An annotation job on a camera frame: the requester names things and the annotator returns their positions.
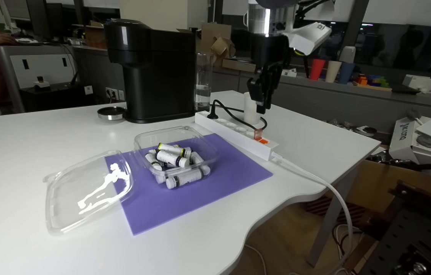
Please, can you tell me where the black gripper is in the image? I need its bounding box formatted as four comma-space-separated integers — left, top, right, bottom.
248, 34, 289, 115

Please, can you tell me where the white extension cord power strip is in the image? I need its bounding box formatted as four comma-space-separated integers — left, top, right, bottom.
194, 111, 278, 160

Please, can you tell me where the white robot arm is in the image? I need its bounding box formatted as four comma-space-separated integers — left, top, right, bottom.
248, 0, 290, 115

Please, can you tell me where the red plastic cup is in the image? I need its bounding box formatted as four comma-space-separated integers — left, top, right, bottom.
309, 58, 326, 81

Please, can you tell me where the clear drinking glass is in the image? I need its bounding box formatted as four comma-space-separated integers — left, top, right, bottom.
194, 52, 212, 110

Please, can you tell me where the beige plastic cup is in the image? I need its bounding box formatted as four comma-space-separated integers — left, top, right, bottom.
326, 61, 341, 82

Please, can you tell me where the blue plastic cup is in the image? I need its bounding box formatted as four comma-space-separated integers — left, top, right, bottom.
336, 63, 355, 84

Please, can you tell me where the clear plastic container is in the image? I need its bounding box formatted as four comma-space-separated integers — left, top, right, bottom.
135, 127, 219, 188

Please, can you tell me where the white cylindrical battery cell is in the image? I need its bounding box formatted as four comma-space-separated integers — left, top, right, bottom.
167, 168, 203, 189
154, 151, 190, 168

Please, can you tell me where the black coffee machine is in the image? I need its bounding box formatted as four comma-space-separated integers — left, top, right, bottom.
104, 18, 196, 124

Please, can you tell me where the purple paper mat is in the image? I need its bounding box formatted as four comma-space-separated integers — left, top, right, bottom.
105, 134, 272, 235

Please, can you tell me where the round metal drip tray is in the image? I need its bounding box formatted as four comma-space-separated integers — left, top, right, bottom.
98, 107, 125, 122

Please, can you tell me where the white printed cardboard box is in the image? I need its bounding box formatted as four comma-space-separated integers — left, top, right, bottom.
388, 116, 431, 163

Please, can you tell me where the clear plastic lid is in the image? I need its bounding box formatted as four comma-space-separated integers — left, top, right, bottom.
44, 150, 135, 235

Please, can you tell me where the black plug and cable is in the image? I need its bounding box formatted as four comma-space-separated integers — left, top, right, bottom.
206, 98, 269, 133

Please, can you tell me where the white power strip cable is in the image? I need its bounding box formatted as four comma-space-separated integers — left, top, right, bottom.
271, 154, 355, 257

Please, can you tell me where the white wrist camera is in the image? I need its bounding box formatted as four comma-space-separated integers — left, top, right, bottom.
284, 21, 332, 55

